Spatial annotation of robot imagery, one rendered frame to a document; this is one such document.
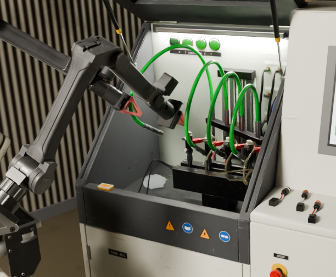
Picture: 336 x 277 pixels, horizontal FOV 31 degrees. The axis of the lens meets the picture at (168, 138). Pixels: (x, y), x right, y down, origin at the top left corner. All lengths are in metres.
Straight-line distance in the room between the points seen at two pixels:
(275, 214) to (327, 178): 0.23
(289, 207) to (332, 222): 0.15
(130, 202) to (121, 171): 0.32
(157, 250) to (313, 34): 0.91
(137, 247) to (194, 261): 0.23
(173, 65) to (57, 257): 1.63
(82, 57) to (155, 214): 0.74
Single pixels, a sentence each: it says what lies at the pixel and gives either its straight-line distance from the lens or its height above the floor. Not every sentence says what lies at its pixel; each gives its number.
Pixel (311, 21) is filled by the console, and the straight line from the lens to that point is 2.06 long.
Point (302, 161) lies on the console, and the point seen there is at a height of 1.07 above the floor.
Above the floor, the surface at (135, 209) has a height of 0.90.
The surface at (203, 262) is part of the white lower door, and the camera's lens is 2.12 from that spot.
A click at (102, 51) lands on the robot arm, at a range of 1.59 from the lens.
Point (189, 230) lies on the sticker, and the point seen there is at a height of 0.87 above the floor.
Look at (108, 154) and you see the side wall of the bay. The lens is 2.37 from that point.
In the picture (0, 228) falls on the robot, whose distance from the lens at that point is 1.67.
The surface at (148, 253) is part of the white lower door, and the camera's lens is 2.23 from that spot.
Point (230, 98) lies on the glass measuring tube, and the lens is 2.41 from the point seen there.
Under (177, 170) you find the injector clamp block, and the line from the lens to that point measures 2.27.
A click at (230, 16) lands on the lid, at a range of 2.31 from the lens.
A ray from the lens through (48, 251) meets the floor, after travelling 3.81.
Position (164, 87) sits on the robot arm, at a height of 1.33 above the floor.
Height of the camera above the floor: 1.88
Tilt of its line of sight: 21 degrees down
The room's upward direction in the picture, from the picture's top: 4 degrees counter-clockwise
